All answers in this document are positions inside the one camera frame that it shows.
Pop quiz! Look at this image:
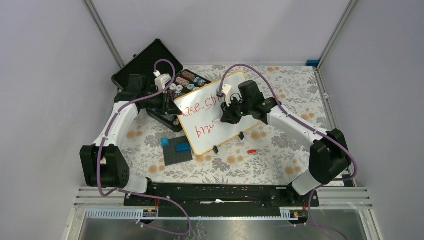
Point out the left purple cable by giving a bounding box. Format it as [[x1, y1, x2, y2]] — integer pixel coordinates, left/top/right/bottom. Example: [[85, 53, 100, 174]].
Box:
[[96, 59, 193, 236]]

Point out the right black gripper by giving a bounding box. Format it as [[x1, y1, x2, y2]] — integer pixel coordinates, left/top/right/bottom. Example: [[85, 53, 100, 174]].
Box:
[[221, 95, 253, 125]]

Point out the yellow framed whiteboard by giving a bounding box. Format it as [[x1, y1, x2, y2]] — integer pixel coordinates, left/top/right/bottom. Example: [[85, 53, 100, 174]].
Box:
[[174, 80, 259, 156]]

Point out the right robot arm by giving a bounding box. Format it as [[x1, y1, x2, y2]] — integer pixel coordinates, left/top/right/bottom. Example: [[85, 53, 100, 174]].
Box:
[[217, 80, 352, 206]]

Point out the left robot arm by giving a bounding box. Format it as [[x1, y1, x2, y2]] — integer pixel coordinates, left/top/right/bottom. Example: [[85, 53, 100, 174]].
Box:
[[79, 71, 181, 206]]

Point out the white poker chip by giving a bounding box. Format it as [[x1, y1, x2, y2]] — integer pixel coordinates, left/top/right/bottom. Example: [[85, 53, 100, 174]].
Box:
[[169, 83, 177, 91]]

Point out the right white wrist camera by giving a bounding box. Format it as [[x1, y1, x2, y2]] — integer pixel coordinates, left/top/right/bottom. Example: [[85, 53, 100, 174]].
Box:
[[217, 84, 234, 107]]

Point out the black poker chip case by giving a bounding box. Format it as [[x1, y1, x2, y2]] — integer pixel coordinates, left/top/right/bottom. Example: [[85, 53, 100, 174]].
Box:
[[111, 39, 211, 133]]

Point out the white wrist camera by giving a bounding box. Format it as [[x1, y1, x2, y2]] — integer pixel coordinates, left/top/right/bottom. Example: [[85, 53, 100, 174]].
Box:
[[217, 84, 234, 107], [153, 70, 172, 91]]

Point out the floral table mat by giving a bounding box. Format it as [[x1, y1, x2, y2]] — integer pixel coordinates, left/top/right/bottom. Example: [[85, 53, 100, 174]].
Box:
[[121, 66, 332, 185]]

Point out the blue corner bracket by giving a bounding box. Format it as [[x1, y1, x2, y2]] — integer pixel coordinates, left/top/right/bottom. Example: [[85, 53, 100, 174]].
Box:
[[305, 60, 320, 68]]

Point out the dark blue building brick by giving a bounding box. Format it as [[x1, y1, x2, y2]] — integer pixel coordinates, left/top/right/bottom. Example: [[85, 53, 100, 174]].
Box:
[[175, 142, 191, 153]]

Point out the light blue building brick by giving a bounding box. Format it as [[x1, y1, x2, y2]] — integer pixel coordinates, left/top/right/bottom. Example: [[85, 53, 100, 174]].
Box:
[[160, 137, 170, 147]]

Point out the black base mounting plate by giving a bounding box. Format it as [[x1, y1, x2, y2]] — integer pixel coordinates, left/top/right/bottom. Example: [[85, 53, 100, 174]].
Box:
[[124, 182, 320, 218]]

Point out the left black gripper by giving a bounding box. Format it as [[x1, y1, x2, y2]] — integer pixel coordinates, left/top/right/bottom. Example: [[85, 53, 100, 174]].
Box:
[[142, 89, 182, 116]]

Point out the dark grey building baseplate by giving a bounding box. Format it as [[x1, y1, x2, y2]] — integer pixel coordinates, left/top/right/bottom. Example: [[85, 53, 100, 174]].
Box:
[[162, 136, 193, 166]]

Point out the purple cable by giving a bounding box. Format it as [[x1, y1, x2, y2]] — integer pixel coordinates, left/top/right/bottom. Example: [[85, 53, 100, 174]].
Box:
[[216, 63, 359, 239], [96, 59, 193, 236]]

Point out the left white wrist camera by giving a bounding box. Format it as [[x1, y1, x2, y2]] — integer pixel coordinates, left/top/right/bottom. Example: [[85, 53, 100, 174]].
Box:
[[153, 70, 172, 91]]

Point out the black whiteboard foot clip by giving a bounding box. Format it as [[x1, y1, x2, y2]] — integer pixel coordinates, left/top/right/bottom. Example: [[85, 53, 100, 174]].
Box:
[[238, 132, 245, 140]]

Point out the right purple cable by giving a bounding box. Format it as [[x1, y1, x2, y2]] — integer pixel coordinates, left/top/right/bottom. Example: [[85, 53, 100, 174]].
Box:
[[216, 63, 359, 239]]

